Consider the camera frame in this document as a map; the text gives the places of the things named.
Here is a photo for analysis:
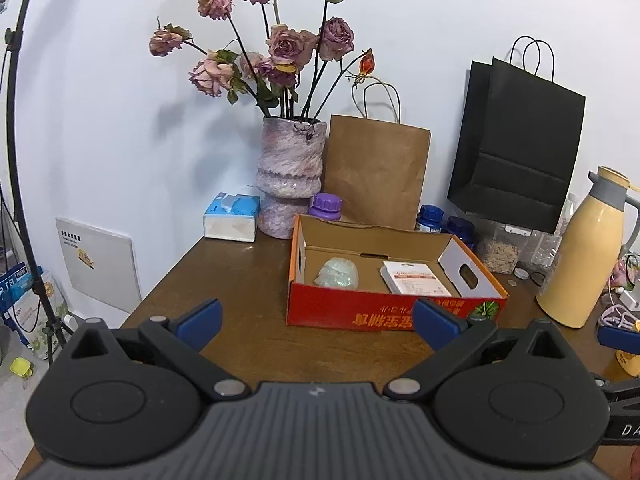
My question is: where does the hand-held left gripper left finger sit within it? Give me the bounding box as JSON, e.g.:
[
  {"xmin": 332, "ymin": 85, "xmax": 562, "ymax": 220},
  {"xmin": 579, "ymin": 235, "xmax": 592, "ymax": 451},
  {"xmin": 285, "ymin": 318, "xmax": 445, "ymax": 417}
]
[{"xmin": 60, "ymin": 299, "xmax": 251, "ymax": 402}]

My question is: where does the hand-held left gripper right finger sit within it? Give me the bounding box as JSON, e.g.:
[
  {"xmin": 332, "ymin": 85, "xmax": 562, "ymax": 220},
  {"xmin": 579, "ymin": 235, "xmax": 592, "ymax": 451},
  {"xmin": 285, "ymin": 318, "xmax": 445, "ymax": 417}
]
[{"xmin": 384, "ymin": 299, "xmax": 576, "ymax": 403}]

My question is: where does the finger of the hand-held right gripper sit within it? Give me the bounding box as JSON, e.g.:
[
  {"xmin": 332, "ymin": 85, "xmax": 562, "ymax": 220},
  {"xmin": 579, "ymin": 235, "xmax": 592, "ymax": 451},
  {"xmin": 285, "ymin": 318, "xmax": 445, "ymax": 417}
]
[
  {"xmin": 597, "ymin": 326, "xmax": 640, "ymax": 350},
  {"xmin": 591, "ymin": 371, "xmax": 640, "ymax": 403}
]

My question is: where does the yellow cup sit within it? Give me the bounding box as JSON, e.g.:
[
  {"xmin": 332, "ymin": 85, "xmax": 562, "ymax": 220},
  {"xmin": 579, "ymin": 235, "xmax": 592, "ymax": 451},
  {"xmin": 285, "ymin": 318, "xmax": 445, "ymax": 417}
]
[{"xmin": 616, "ymin": 349, "xmax": 640, "ymax": 377}]

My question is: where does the white flat packet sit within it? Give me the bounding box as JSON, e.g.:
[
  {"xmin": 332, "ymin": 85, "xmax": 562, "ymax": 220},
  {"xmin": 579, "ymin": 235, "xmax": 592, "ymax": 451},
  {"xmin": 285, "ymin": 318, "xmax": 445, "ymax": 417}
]
[{"xmin": 380, "ymin": 260, "xmax": 453, "ymax": 298}]

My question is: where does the pink artificial flower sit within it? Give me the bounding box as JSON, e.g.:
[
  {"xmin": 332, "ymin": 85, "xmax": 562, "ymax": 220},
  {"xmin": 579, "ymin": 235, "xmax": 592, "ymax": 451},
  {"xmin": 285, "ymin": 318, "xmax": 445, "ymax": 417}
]
[{"xmin": 612, "ymin": 252, "xmax": 640, "ymax": 288}]

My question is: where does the cream thermos jug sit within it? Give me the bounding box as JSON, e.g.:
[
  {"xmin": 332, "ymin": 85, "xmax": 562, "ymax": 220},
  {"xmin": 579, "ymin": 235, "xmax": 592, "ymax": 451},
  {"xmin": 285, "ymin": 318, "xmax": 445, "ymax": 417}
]
[{"xmin": 536, "ymin": 165, "xmax": 640, "ymax": 330}]

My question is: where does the red cardboard box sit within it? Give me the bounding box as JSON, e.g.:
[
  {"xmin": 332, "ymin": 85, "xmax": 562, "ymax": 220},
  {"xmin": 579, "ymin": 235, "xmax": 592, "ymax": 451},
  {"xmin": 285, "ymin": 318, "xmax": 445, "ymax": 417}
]
[{"xmin": 286, "ymin": 213, "xmax": 510, "ymax": 333}]

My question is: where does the clear seed container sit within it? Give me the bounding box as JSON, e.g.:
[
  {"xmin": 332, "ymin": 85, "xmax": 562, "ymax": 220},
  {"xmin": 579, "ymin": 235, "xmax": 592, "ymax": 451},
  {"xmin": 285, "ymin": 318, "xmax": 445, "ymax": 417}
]
[{"xmin": 475, "ymin": 215, "xmax": 533, "ymax": 276}]

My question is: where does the blue cap bottle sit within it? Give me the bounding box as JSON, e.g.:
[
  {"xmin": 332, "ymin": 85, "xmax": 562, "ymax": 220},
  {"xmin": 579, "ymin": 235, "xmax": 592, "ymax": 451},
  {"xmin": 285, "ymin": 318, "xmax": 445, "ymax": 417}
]
[
  {"xmin": 442, "ymin": 216, "xmax": 478, "ymax": 252},
  {"xmin": 415, "ymin": 204, "xmax": 446, "ymax": 233}
]

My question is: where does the blue white tissue box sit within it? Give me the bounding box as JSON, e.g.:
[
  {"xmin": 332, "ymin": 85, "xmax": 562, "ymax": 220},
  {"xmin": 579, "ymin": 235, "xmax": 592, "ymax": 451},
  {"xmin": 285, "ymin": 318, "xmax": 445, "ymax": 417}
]
[{"xmin": 202, "ymin": 192, "xmax": 262, "ymax": 243}]

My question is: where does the translucent plastic wrapped item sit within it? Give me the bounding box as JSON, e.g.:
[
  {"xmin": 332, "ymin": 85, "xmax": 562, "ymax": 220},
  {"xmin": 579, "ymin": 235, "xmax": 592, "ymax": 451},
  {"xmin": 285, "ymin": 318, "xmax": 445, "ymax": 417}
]
[{"xmin": 312, "ymin": 256, "xmax": 361, "ymax": 291}]

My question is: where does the clear plastic bottle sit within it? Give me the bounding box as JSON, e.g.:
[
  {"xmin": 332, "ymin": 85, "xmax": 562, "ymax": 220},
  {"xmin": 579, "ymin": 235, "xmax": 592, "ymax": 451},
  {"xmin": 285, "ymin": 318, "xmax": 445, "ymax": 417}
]
[{"xmin": 552, "ymin": 192, "xmax": 581, "ymax": 251}]

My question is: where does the white green printed bag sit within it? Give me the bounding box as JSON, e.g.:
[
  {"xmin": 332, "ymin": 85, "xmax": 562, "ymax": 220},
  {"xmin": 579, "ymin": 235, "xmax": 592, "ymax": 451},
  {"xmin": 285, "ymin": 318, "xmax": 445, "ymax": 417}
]
[{"xmin": 22, "ymin": 270, "xmax": 71, "ymax": 361}]

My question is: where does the purple cap bottle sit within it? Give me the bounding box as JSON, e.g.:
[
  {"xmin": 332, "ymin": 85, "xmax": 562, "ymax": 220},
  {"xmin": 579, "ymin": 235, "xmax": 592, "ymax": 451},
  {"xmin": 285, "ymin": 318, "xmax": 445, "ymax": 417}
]
[{"xmin": 307, "ymin": 193, "xmax": 343, "ymax": 222}]

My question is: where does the brown paper bag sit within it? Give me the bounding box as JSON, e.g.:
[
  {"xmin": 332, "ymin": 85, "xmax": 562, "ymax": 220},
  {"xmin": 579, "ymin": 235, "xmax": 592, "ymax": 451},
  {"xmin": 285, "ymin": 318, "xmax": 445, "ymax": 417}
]
[{"xmin": 322, "ymin": 80, "xmax": 432, "ymax": 233}]

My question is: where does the pink marbled vase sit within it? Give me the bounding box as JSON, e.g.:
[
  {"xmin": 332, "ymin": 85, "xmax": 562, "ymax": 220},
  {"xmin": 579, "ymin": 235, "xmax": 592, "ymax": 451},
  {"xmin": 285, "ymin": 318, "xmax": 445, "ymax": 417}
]
[{"xmin": 256, "ymin": 116, "xmax": 328, "ymax": 240}]

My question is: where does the blue white bag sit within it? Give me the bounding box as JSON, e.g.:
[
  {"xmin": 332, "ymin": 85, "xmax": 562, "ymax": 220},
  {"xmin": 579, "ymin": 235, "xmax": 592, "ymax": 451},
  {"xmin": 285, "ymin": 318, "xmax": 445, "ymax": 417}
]
[{"xmin": 0, "ymin": 262, "xmax": 43, "ymax": 333}]

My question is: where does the black paper bag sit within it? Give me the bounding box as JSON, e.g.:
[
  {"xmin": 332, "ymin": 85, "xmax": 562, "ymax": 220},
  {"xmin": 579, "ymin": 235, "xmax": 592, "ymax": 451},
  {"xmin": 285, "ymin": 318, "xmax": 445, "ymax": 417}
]
[{"xmin": 446, "ymin": 36, "xmax": 587, "ymax": 235}]

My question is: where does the dried rose bouquet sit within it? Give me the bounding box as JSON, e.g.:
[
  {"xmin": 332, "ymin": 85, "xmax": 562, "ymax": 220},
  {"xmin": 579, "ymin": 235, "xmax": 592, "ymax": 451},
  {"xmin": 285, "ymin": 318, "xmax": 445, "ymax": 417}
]
[{"xmin": 149, "ymin": 0, "xmax": 376, "ymax": 121}]

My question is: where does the black light stand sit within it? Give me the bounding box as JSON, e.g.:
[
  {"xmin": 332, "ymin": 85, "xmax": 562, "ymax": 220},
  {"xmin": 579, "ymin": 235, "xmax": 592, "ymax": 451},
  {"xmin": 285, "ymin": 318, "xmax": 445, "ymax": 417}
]
[{"xmin": 0, "ymin": 0, "xmax": 76, "ymax": 366}]

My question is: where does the white cable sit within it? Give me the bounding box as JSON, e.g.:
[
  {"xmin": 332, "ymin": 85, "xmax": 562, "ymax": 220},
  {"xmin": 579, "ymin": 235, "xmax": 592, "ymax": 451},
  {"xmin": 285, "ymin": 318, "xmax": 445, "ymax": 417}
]
[{"xmin": 597, "ymin": 305, "xmax": 640, "ymax": 331}]

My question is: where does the white wall panel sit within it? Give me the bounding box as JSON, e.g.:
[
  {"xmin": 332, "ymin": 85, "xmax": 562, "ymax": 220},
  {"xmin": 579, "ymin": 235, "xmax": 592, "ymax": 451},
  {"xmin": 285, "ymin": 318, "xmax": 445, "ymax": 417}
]
[{"xmin": 55, "ymin": 217, "xmax": 143, "ymax": 313}]

